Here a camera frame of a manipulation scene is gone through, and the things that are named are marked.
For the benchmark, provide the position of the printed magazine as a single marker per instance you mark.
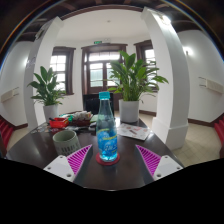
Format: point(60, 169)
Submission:
point(133, 131)

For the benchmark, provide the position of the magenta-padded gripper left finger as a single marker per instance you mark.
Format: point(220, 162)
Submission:
point(60, 166)

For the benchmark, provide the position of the small potted green plant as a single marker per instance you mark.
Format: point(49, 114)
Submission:
point(46, 88)

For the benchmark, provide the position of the green exit sign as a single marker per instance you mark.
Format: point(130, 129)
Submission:
point(98, 42)

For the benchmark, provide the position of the large potted green plant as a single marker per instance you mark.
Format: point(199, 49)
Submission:
point(133, 80)

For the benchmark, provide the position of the dark-framed window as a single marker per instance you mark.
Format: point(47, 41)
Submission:
point(60, 66)
point(148, 55)

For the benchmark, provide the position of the white wall lamp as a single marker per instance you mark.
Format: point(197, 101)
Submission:
point(187, 50)

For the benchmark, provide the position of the flat round red coaster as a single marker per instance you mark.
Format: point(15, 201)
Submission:
point(100, 161)

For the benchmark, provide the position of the red carpeted staircase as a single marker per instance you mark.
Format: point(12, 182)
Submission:
point(220, 131)
point(6, 131)

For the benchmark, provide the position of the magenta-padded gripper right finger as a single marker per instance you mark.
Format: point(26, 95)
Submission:
point(165, 166)

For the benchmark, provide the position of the clear blue-capped drink bottle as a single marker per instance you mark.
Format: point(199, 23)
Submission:
point(106, 133)

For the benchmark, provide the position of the grey patterned ceramic cup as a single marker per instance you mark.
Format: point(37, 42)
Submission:
point(66, 141)

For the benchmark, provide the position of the dark wooden double door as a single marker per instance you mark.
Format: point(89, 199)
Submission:
point(100, 71)

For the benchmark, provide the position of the black chair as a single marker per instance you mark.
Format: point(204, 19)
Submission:
point(90, 104)

